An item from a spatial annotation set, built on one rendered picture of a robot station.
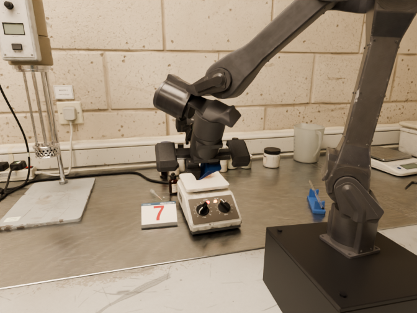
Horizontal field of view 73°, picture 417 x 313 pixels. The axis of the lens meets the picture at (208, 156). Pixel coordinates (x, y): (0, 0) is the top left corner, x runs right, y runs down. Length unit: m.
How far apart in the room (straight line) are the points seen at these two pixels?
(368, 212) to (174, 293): 0.34
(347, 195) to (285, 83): 0.96
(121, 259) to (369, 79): 0.55
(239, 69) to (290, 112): 0.94
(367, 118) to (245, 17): 0.91
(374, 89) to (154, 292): 0.48
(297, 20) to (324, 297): 0.37
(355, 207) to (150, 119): 0.91
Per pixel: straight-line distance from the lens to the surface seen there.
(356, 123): 0.45
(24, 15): 0.84
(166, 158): 0.53
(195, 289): 0.56
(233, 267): 0.61
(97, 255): 0.68
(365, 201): 0.45
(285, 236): 0.50
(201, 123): 0.47
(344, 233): 0.49
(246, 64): 0.45
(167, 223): 0.74
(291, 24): 0.45
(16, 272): 0.70
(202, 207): 0.69
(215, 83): 0.44
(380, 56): 0.45
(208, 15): 1.23
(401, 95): 1.75
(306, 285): 0.44
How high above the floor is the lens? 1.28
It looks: 17 degrees down
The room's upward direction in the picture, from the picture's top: straight up
